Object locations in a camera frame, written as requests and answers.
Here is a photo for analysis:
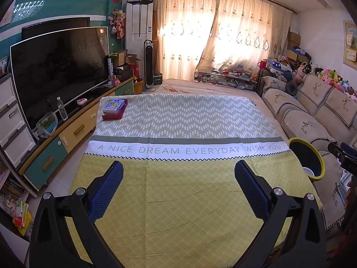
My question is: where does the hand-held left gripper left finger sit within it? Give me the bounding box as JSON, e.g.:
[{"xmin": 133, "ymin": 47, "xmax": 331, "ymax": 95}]
[{"xmin": 29, "ymin": 160, "xmax": 125, "ymax": 268}]

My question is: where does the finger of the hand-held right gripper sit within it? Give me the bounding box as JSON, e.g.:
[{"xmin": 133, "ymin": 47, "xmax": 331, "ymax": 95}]
[
  {"xmin": 340, "ymin": 142, "xmax": 357, "ymax": 154},
  {"xmin": 328, "ymin": 144, "xmax": 357, "ymax": 174}
]

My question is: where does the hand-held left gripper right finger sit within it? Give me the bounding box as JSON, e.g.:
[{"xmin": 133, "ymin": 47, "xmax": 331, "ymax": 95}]
[{"xmin": 234, "ymin": 160, "xmax": 327, "ymax": 268}]

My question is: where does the yellow-rimmed black trash bin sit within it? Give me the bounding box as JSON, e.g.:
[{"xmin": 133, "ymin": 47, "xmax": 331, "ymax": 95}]
[{"xmin": 287, "ymin": 137, "xmax": 326, "ymax": 180}]

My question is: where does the beige sofa with deer covers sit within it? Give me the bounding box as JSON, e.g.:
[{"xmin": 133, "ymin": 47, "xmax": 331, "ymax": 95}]
[{"xmin": 257, "ymin": 68, "xmax": 357, "ymax": 238}]

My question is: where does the row of plush toys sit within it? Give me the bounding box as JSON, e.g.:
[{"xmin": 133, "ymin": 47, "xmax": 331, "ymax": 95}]
[{"xmin": 293, "ymin": 61, "xmax": 357, "ymax": 101}]

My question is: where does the teal yellow television cabinet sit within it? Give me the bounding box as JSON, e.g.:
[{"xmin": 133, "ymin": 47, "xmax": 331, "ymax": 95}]
[{"xmin": 18, "ymin": 77, "xmax": 137, "ymax": 199}]

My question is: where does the red flat box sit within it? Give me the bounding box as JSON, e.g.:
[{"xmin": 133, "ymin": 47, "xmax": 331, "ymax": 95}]
[{"xmin": 101, "ymin": 98, "xmax": 128, "ymax": 120}]

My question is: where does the blue tissue packet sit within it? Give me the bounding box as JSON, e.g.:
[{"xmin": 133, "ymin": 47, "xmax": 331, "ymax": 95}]
[{"xmin": 103, "ymin": 99, "xmax": 125, "ymax": 115}]

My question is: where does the clear plastic bag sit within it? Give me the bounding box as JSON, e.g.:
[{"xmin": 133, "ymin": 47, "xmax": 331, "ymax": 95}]
[{"xmin": 36, "ymin": 111, "xmax": 58, "ymax": 138}]

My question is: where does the pile of books and packets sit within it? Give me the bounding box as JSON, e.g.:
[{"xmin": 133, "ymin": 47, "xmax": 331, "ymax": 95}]
[{"xmin": 0, "ymin": 173, "xmax": 34, "ymax": 238}]

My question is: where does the clear water bottle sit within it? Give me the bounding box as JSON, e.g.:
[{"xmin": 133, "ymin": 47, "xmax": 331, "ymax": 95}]
[{"xmin": 56, "ymin": 97, "xmax": 68, "ymax": 121}]

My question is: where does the yellow green printed tablecloth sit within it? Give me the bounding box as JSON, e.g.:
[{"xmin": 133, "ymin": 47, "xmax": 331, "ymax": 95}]
[{"xmin": 65, "ymin": 93, "xmax": 324, "ymax": 268}]

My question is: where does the blue star plush pillow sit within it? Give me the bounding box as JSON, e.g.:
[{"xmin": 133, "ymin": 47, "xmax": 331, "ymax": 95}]
[{"xmin": 266, "ymin": 59, "xmax": 293, "ymax": 74}]

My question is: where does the glass coffee table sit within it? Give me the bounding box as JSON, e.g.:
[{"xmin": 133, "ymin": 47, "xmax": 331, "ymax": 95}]
[{"xmin": 194, "ymin": 68, "xmax": 257, "ymax": 90}]

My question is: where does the white drawer unit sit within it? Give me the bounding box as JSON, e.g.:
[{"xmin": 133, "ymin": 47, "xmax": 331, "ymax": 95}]
[{"xmin": 0, "ymin": 73, "xmax": 37, "ymax": 171}]

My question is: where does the large curved television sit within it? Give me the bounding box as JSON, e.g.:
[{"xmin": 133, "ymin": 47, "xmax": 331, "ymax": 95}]
[{"xmin": 10, "ymin": 26, "xmax": 110, "ymax": 138}]

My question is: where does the black silver tower fan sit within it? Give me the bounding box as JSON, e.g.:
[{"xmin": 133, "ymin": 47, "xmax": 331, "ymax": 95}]
[{"xmin": 143, "ymin": 40, "xmax": 157, "ymax": 92}]

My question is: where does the open cardboard box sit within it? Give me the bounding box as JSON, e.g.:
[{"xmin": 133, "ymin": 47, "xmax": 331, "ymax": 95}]
[{"xmin": 113, "ymin": 50, "xmax": 141, "ymax": 66}]

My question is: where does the cream embroidered curtain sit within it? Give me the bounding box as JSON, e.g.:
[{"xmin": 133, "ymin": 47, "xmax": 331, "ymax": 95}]
[
  {"xmin": 152, "ymin": 0, "xmax": 221, "ymax": 80},
  {"xmin": 197, "ymin": 0, "xmax": 293, "ymax": 74}
]

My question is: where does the white standing air conditioner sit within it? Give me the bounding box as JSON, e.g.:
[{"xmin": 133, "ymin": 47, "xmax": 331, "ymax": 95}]
[{"xmin": 125, "ymin": 0, "xmax": 154, "ymax": 83}]

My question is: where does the hanging flower decoration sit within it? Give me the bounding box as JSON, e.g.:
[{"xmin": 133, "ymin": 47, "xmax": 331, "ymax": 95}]
[{"xmin": 109, "ymin": 10, "xmax": 126, "ymax": 39}]

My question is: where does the framed wall picture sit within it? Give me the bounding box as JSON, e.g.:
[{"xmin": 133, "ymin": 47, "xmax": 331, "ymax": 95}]
[{"xmin": 342, "ymin": 19, "xmax": 357, "ymax": 67}]

